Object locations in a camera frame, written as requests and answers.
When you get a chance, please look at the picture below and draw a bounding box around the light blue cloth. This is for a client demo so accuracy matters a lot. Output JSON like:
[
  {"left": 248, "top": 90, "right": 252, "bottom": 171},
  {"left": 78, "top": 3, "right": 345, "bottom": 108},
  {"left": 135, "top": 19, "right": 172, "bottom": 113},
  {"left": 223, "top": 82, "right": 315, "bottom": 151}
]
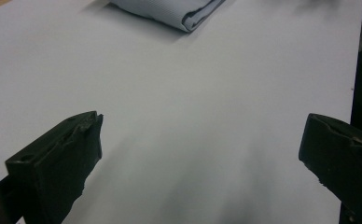
[{"left": 108, "top": 0, "right": 227, "bottom": 34}]

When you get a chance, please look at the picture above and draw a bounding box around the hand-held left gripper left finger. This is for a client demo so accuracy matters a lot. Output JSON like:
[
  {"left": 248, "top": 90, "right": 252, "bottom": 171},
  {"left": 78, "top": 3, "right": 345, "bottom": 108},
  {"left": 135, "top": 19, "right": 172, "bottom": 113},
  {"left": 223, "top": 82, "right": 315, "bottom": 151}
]
[{"left": 5, "top": 110, "right": 104, "bottom": 224}]

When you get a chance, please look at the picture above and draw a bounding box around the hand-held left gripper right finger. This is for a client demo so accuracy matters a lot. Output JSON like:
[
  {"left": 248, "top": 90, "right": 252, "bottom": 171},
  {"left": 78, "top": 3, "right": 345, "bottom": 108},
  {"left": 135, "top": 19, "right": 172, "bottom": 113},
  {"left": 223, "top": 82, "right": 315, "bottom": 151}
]
[{"left": 298, "top": 113, "right": 362, "bottom": 224}]

